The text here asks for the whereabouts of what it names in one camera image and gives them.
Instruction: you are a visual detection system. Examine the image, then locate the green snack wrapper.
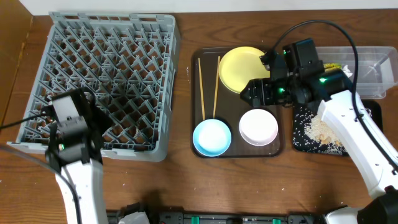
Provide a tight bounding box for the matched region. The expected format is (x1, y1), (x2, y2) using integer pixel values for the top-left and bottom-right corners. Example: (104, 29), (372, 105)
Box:
(323, 63), (342, 70)

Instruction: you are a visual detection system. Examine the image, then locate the leftover rice pile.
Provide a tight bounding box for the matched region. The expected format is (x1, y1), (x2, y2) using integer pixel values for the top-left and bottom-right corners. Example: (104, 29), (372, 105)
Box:
(294, 104), (373, 155)

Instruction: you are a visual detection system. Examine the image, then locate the wooden chopstick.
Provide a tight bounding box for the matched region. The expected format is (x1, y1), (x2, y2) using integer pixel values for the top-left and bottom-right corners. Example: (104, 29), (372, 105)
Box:
(213, 56), (221, 119)
(198, 57), (206, 121)

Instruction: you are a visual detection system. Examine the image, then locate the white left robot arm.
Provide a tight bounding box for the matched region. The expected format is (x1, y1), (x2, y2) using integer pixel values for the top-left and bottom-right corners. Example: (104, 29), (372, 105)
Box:
(42, 87), (113, 223)

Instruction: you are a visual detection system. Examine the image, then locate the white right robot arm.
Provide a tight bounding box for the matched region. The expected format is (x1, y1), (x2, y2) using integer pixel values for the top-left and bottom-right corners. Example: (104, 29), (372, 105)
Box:
(240, 39), (397, 223)

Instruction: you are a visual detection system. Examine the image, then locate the crumpled white paper waste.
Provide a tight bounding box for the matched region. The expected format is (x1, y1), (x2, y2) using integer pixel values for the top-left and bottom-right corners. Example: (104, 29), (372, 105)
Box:
(342, 65), (353, 78)

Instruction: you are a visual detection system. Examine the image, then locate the black food waste tray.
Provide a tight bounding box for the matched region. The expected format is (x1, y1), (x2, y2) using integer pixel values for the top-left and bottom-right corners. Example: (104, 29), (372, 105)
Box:
(292, 98), (384, 156)

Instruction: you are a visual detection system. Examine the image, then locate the clear plastic waste bin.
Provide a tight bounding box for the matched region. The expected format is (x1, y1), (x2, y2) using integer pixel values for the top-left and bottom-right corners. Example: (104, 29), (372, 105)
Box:
(317, 46), (397, 99)

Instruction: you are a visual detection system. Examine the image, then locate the grey plastic dishwasher rack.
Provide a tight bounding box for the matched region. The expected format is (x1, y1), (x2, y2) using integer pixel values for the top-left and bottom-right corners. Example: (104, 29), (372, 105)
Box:
(11, 12), (180, 162)

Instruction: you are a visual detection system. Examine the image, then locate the yellow plastic plate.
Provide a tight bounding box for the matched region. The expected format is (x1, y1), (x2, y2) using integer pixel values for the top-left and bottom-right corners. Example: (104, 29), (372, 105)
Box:
(219, 47), (270, 94)

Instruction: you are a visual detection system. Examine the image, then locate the dark brown serving tray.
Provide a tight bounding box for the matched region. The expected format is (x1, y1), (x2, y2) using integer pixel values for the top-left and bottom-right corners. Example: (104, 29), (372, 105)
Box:
(191, 47), (285, 159)

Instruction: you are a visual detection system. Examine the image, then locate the light blue plastic bowl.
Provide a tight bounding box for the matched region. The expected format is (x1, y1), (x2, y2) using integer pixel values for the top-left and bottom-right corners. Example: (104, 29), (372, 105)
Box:
(192, 119), (232, 157)

